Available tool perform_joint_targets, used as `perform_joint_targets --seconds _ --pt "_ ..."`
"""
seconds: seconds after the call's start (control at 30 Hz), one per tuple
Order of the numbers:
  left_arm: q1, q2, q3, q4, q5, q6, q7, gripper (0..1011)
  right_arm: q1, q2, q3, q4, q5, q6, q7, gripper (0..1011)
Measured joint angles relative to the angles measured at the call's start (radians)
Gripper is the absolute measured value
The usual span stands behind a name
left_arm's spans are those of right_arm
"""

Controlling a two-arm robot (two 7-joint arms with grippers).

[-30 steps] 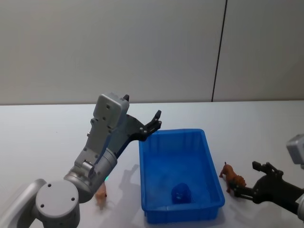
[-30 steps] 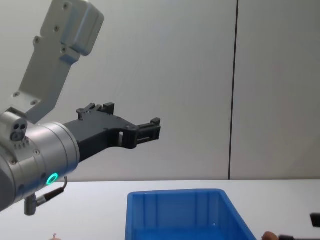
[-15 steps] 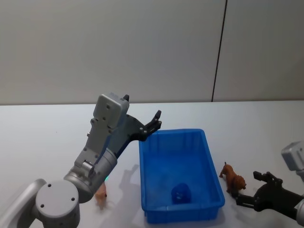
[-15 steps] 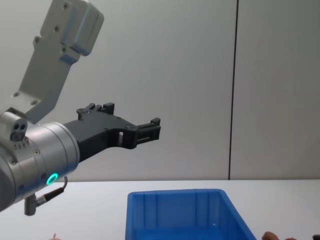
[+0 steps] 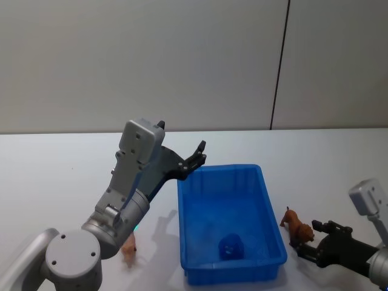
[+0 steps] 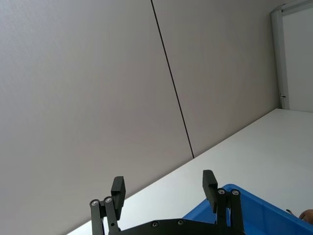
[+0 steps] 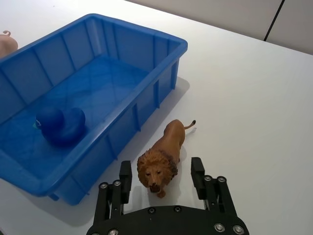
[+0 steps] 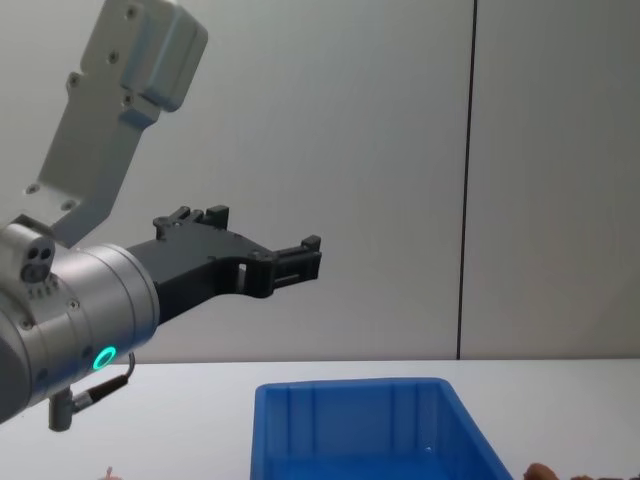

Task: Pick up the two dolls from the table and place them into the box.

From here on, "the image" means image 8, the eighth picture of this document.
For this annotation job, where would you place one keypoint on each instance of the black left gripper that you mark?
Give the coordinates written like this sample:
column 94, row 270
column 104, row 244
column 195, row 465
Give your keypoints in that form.
column 200, row 260

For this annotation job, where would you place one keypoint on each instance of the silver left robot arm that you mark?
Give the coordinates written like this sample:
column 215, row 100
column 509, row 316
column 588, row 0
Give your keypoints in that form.
column 85, row 300

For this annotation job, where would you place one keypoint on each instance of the blue plastic bin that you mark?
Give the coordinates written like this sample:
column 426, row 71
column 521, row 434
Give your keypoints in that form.
column 360, row 430

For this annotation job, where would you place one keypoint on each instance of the small brown object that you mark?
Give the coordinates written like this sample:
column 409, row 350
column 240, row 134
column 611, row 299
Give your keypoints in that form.
column 542, row 472

